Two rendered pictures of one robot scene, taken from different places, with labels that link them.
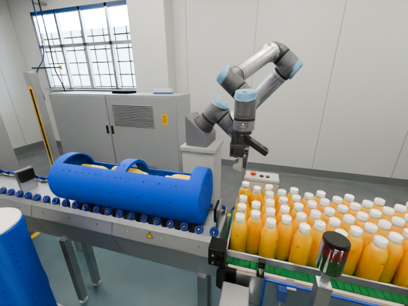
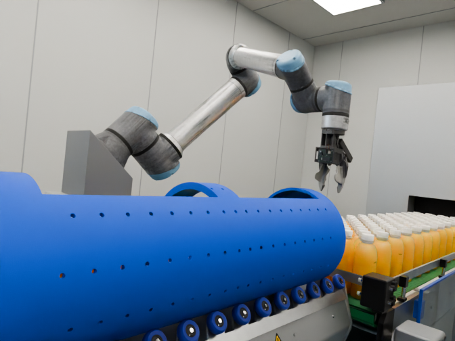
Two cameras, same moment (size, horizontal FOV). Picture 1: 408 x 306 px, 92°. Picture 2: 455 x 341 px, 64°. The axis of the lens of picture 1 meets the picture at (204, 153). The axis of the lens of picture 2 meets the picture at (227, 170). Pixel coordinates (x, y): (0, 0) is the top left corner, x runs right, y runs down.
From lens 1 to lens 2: 1.30 m
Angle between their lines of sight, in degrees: 64
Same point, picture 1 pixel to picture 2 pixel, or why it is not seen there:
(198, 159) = not seen: hidden behind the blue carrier
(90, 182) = (188, 235)
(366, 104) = (183, 162)
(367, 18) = (175, 61)
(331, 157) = not seen: hidden behind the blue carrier
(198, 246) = (334, 316)
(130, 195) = (274, 244)
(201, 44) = not seen: outside the picture
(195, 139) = (109, 183)
